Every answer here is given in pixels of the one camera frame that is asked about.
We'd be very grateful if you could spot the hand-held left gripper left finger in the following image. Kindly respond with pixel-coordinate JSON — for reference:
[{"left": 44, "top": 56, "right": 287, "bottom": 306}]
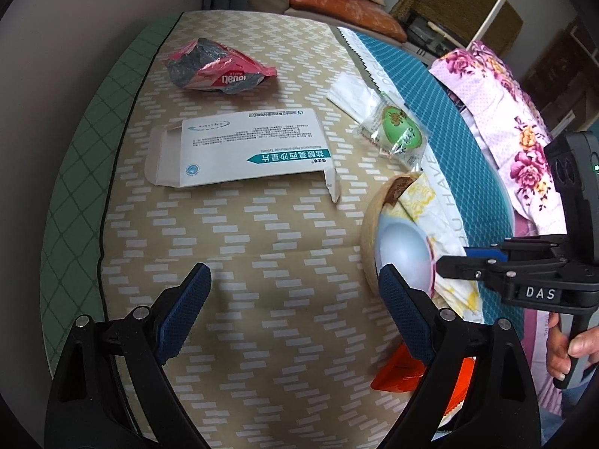
[{"left": 44, "top": 263, "right": 212, "bottom": 449}]

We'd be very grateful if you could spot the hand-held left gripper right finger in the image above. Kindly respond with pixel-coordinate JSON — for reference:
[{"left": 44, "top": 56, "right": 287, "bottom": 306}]
[{"left": 378, "top": 263, "right": 544, "bottom": 449}]

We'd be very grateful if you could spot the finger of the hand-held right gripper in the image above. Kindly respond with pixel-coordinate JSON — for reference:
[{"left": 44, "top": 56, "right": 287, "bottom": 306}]
[
  {"left": 435, "top": 255, "right": 506, "bottom": 286},
  {"left": 468, "top": 235, "right": 569, "bottom": 263}
]

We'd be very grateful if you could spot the yellow white paper wrapper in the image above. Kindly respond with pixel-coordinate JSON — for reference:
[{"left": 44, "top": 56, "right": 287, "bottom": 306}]
[{"left": 398, "top": 171, "right": 485, "bottom": 323}]

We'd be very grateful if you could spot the white medicine box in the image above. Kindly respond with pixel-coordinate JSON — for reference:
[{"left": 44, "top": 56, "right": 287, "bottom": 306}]
[{"left": 144, "top": 107, "right": 342, "bottom": 204}]

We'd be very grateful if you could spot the white plastic wrapper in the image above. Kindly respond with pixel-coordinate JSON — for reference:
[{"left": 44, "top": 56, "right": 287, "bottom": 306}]
[{"left": 326, "top": 74, "right": 382, "bottom": 122}]

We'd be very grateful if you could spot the person's right hand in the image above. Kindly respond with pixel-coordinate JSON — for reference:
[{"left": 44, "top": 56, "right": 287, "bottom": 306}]
[{"left": 545, "top": 312, "right": 599, "bottom": 381}]

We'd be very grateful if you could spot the red foil wrapper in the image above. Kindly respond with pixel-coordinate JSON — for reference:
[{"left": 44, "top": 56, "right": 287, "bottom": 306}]
[{"left": 372, "top": 343, "right": 475, "bottom": 422}]

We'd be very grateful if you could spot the brown round bowl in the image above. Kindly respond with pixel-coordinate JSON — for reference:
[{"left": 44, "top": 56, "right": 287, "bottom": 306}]
[{"left": 361, "top": 173, "right": 422, "bottom": 295}]

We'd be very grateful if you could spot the dark wooden cabinet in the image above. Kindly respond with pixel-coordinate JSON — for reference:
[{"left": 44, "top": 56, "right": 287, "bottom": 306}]
[{"left": 519, "top": 19, "right": 599, "bottom": 132}]

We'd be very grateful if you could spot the floral pink blanket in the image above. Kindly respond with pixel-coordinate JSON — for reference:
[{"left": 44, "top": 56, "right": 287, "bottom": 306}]
[{"left": 429, "top": 41, "right": 569, "bottom": 235}]

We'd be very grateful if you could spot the green snack packet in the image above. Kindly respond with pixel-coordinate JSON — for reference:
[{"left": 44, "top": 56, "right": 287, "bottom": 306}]
[{"left": 358, "top": 94, "right": 429, "bottom": 171}]

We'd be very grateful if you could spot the green quilted mattress pad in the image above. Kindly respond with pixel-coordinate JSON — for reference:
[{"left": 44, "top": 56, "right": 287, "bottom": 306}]
[{"left": 40, "top": 12, "right": 183, "bottom": 384}]

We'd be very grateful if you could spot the white pole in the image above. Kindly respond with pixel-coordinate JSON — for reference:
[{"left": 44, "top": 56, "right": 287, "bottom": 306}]
[{"left": 465, "top": 0, "right": 508, "bottom": 50}]

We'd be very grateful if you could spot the dark stereo device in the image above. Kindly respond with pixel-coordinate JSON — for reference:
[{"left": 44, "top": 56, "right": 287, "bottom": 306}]
[{"left": 402, "top": 7, "right": 457, "bottom": 57}]

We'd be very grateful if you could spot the red grey snack bag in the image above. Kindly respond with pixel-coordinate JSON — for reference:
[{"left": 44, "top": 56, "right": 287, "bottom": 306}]
[{"left": 162, "top": 37, "right": 278, "bottom": 97}]

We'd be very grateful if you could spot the mustard woven cloth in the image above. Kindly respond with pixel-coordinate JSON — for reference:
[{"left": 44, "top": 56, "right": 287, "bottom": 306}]
[{"left": 390, "top": 0, "right": 524, "bottom": 54}]

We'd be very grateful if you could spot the orange seat cushion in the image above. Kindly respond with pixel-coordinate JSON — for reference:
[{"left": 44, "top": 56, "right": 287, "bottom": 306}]
[{"left": 289, "top": 0, "right": 408, "bottom": 43}]

